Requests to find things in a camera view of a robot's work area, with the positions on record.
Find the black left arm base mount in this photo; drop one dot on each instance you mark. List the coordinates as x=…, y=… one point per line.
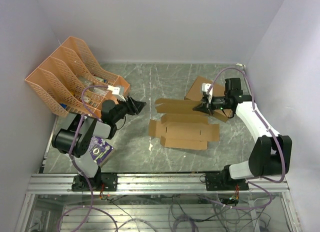
x=106, y=182

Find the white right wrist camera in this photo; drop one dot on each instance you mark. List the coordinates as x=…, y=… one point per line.
x=207, y=90

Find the purple book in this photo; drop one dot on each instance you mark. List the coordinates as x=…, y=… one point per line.
x=100, y=150

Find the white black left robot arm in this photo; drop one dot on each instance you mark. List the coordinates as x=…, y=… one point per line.
x=74, y=136

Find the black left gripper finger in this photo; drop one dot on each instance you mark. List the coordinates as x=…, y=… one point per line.
x=135, y=104
x=134, y=110

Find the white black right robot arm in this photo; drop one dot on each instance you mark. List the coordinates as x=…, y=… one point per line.
x=271, y=153

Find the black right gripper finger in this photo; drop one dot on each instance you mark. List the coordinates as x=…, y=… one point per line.
x=201, y=108
x=208, y=111

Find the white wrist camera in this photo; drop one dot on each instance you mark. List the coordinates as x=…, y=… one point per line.
x=207, y=90
x=117, y=92

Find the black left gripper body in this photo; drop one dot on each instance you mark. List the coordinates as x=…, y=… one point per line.
x=123, y=109

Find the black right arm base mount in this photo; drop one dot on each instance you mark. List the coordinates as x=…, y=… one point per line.
x=216, y=181

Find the pink plastic desk organizer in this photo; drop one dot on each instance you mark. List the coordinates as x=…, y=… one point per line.
x=72, y=80

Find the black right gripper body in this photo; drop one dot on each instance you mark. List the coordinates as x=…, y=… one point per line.
x=219, y=103

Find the aluminium frame rail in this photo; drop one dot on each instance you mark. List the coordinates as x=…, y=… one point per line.
x=127, y=184

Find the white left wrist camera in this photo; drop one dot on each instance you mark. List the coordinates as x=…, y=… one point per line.
x=117, y=92

